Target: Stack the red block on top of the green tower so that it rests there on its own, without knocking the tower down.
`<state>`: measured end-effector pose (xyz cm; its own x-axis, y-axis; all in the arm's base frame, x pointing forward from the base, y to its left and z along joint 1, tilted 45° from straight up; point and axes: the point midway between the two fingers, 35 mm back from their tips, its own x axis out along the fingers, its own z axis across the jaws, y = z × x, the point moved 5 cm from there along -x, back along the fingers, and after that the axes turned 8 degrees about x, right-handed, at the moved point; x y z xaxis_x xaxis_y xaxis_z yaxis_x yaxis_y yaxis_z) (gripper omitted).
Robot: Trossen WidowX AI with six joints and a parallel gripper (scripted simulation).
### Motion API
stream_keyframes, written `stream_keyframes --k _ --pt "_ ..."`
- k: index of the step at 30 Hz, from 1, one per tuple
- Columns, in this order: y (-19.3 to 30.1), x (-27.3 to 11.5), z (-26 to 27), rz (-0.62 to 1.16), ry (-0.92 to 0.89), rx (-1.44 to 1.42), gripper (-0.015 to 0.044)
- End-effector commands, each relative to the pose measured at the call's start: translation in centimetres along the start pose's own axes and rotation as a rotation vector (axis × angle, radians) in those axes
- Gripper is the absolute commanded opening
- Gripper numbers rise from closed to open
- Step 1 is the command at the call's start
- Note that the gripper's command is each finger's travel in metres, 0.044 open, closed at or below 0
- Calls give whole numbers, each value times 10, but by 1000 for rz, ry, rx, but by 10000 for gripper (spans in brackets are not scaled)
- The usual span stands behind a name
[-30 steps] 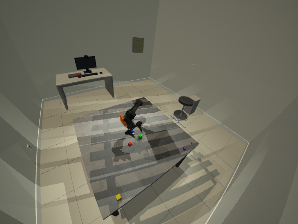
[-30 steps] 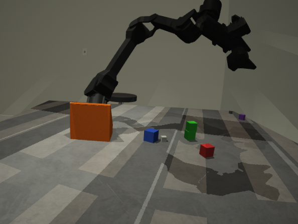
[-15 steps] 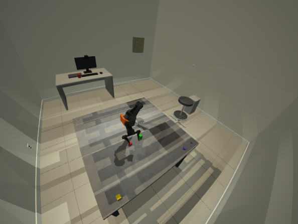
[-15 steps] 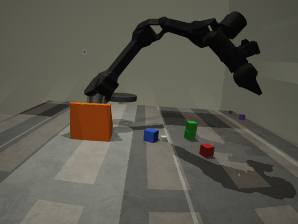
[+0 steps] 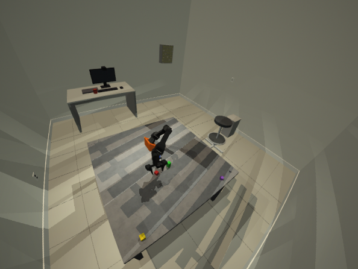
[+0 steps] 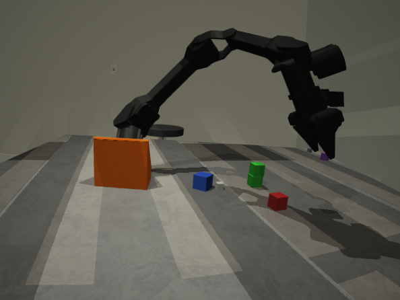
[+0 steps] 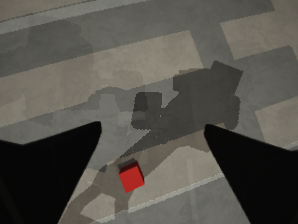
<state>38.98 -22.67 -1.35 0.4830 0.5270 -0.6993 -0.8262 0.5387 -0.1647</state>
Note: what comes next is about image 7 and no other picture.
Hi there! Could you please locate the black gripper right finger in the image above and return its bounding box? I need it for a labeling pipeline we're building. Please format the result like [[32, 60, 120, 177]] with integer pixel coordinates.
[[204, 124, 298, 224]]

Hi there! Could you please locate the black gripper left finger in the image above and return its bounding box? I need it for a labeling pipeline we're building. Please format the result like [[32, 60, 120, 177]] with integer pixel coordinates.
[[0, 121, 102, 224]]

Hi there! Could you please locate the red block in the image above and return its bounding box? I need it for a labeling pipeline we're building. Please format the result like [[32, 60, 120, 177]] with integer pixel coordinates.
[[118, 161, 145, 193]]

